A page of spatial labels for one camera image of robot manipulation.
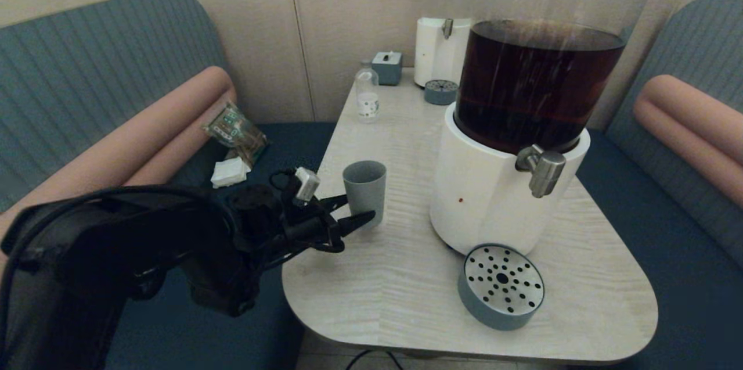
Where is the dark blue seat cushion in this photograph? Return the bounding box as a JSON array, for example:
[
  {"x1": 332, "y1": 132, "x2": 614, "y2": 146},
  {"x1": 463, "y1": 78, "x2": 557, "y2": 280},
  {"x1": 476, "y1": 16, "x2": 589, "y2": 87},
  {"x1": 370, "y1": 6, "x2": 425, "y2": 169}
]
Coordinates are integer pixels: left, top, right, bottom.
[
  {"x1": 104, "y1": 121, "x2": 337, "y2": 370},
  {"x1": 566, "y1": 129, "x2": 743, "y2": 370}
]

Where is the small clear bottle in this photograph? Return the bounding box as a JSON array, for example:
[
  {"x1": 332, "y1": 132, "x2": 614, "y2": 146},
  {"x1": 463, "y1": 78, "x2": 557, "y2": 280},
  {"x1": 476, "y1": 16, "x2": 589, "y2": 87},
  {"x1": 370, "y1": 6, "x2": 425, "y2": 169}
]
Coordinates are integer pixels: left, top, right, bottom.
[{"x1": 355, "y1": 60, "x2": 380, "y2": 123}]

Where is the small clear dispenser white base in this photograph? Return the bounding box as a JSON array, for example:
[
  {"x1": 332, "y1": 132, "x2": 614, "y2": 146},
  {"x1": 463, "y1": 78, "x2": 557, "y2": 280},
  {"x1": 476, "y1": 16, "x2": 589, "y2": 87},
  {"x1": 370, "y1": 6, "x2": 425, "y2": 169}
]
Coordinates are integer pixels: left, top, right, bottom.
[{"x1": 414, "y1": 0, "x2": 482, "y2": 89}]

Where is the large round perforated drip tray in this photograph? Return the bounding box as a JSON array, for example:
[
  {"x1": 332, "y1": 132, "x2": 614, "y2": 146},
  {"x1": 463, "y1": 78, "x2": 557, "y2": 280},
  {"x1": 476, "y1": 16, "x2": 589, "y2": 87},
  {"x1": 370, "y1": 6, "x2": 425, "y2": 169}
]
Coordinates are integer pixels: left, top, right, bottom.
[{"x1": 457, "y1": 243, "x2": 545, "y2": 331}]

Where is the white folded napkin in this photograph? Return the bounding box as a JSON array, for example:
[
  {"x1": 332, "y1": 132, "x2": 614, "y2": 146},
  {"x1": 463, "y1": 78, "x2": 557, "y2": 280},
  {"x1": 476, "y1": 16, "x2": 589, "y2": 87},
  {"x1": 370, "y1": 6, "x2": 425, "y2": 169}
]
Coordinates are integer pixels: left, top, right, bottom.
[{"x1": 210, "y1": 156, "x2": 251, "y2": 189}]

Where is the small grey-blue box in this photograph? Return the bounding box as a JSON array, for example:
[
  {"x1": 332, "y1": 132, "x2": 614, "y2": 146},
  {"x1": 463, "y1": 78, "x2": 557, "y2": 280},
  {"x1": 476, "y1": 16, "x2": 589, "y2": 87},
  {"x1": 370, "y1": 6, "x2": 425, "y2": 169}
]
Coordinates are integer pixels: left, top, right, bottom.
[{"x1": 371, "y1": 51, "x2": 403, "y2": 86}]

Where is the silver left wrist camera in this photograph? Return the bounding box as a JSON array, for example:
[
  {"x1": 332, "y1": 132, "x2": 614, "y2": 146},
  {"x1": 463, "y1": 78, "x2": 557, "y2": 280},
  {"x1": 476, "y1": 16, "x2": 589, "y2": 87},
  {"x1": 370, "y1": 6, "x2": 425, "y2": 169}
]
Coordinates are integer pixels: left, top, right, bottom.
[{"x1": 293, "y1": 167, "x2": 320, "y2": 206}]

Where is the green snack packet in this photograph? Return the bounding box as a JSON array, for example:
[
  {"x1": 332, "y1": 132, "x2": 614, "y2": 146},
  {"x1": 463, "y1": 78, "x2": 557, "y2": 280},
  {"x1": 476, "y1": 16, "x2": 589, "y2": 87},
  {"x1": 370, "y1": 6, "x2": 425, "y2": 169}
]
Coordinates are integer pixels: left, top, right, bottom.
[{"x1": 203, "y1": 102, "x2": 269, "y2": 166}]

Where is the large steel dispenser tap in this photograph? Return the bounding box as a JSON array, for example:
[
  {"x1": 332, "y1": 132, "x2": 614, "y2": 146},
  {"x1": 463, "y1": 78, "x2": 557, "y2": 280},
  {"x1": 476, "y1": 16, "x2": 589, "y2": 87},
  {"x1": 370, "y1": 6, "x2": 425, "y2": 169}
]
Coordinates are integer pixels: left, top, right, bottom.
[{"x1": 515, "y1": 145, "x2": 567, "y2": 199}]

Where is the grey-blue plastic cup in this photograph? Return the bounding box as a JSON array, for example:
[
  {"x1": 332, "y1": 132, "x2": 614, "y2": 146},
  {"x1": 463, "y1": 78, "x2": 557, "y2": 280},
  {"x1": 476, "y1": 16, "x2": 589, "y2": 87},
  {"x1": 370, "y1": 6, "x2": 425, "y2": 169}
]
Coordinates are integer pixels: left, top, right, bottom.
[{"x1": 342, "y1": 160, "x2": 387, "y2": 228}]

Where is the small round perforated drip tray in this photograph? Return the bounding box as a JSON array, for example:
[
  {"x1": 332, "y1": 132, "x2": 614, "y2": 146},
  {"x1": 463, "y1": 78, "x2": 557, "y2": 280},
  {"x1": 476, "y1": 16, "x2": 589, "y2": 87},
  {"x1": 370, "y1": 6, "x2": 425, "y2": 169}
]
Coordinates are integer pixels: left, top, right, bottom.
[{"x1": 424, "y1": 80, "x2": 459, "y2": 106}]

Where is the black floor cable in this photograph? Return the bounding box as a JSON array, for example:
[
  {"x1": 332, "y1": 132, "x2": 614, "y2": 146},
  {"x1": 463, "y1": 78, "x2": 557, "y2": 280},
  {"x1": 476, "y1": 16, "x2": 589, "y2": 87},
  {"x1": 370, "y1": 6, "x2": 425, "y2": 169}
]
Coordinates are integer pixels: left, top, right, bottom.
[{"x1": 347, "y1": 349, "x2": 403, "y2": 370}]

